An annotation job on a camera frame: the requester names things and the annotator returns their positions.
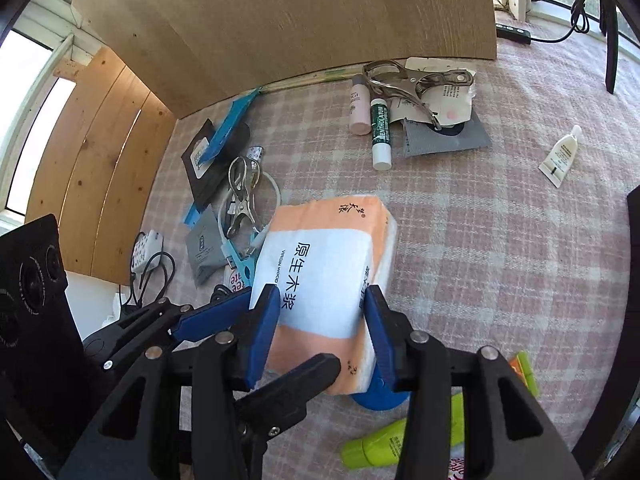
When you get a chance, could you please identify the small white cream tube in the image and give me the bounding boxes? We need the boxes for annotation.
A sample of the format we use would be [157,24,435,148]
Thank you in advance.
[538,125,582,188]

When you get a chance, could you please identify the green white lip balm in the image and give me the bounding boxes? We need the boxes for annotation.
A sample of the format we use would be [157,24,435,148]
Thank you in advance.
[370,98,392,171]

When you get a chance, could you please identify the silver hole punch pliers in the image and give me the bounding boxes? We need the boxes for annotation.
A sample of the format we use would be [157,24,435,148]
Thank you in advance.
[362,60,474,131]

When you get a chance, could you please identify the plaid tablecloth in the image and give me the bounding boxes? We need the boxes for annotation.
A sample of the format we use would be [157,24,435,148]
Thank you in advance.
[74,24,634,480]

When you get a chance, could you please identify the pink small bottle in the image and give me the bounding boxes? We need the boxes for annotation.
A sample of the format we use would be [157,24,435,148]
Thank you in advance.
[349,75,371,136]

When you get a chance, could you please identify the orange white tissue pack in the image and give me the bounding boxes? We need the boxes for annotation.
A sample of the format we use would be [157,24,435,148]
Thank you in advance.
[252,195,398,394]

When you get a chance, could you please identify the white usb cable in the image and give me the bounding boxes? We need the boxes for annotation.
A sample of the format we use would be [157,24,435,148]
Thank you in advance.
[217,169,282,256]

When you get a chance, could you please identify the black power cable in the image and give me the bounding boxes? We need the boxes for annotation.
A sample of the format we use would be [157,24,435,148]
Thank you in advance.
[119,231,177,311]

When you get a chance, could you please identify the green tube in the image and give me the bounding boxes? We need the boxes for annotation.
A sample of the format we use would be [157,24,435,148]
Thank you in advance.
[341,351,538,479]

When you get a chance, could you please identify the wooden back board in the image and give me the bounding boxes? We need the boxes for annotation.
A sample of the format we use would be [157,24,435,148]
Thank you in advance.
[73,0,497,118]

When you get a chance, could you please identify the wooden side panel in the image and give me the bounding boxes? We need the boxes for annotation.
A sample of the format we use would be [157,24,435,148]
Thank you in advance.
[26,48,176,284]

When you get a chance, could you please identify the patterned tissue packet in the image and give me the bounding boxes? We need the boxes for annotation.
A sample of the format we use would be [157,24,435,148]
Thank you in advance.
[130,230,164,274]

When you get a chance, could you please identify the grey tea sachet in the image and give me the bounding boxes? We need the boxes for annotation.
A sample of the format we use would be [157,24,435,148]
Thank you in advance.
[401,110,492,157]

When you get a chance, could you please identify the patterned usb stick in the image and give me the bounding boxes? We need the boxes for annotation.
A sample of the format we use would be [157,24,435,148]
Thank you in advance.
[246,145,264,164]

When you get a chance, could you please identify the black wet wipes pack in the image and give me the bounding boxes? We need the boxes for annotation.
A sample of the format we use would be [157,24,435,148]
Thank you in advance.
[181,119,250,212]

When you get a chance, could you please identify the white torn paper packet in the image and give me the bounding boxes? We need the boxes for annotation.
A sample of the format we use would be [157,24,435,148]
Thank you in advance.
[388,58,476,128]

